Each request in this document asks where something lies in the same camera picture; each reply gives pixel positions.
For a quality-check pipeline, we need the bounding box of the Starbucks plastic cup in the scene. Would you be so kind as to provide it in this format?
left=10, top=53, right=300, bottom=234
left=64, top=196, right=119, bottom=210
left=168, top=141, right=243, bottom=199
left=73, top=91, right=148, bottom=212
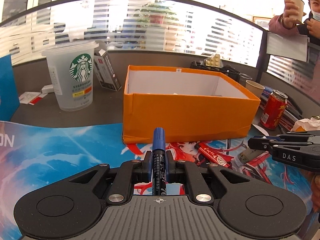
left=42, top=41, right=98, bottom=112

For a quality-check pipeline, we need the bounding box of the white charger adapter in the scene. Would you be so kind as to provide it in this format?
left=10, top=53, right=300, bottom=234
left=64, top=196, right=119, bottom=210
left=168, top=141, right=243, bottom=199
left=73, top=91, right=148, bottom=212
left=41, top=84, right=54, bottom=94

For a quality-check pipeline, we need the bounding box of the clear glass jar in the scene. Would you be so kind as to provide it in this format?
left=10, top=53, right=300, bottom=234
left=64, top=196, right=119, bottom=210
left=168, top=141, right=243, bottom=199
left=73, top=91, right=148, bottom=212
left=239, top=73, right=252, bottom=87

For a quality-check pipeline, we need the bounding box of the colourful AGON desk mat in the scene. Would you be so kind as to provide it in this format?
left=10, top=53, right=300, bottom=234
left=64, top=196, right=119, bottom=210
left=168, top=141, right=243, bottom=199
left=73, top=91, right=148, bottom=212
left=1, top=122, right=319, bottom=239

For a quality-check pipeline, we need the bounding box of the paper cup held by person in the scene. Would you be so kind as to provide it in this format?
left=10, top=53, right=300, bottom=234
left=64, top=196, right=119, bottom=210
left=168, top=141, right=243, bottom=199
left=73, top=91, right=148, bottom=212
left=287, top=0, right=306, bottom=22

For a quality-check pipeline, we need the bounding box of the beige building brick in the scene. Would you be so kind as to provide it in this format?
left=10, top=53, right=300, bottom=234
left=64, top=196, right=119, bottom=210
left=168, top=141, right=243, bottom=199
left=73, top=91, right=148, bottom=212
left=204, top=54, right=223, bottom=68

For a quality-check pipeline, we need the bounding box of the white red paper card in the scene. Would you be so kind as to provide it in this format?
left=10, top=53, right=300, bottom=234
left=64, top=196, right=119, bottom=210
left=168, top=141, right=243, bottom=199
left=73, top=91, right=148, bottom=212
left=19, top=92, right=47, bottom=105

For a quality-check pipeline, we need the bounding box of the blue paper bag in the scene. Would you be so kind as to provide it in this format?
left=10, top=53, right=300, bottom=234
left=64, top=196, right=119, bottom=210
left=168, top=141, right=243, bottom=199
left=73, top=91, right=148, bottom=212
left=0, top=55, right=20, bottom=121

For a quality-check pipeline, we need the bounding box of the person in pink sleeve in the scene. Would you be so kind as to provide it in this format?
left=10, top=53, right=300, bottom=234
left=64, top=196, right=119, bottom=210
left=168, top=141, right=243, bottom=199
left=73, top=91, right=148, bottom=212
left=268, top=0, right=320, bottom=100

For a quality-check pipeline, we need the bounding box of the potted green plant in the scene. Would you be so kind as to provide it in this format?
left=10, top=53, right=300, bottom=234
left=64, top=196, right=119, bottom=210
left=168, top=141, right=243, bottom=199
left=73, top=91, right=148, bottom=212
left=133, top=0, right=179, bottom=25

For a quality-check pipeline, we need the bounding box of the red pen package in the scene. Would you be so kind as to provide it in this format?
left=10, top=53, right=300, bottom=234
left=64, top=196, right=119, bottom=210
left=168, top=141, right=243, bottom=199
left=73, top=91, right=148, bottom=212
left=194, top=142, right=233, bottom=168

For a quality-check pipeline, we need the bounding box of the black mesh organizer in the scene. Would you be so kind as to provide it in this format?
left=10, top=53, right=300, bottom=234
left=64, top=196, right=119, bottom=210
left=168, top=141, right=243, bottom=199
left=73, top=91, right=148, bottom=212
left=190, top=61, right=241, bottom=82

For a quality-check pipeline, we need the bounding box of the red drink can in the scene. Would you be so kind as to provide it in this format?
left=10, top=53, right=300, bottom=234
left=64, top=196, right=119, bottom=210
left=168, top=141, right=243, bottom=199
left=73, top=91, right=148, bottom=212
left=260, top=89, right=287, bottom=130

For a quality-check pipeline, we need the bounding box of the blue cap marker pen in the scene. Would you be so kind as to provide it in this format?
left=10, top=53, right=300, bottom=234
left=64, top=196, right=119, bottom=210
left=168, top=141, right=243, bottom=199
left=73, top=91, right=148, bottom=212
left=152, top=127, right=167, bottom=196

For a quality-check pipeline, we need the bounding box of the orange cardboard box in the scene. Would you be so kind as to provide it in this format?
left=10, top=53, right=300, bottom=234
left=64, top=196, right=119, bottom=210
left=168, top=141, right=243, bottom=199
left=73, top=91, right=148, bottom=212
left=123, top=65, right=260, bottom=144

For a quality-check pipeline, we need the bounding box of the operator right hand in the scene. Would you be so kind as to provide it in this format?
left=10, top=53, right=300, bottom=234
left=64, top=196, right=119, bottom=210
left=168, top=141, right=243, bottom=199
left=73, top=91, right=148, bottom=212
left=310, top=173, right=320, bottom=212

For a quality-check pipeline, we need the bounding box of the black white carton box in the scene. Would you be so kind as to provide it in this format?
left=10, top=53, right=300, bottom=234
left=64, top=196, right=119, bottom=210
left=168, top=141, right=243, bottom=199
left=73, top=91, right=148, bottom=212
left=94, top=40, right=121, bottom=91

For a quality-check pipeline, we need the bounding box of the brown paper cup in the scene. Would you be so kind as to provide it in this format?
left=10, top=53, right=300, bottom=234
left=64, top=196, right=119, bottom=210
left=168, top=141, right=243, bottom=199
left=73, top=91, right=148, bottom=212
left=245, top=80, right=265, bottom=98

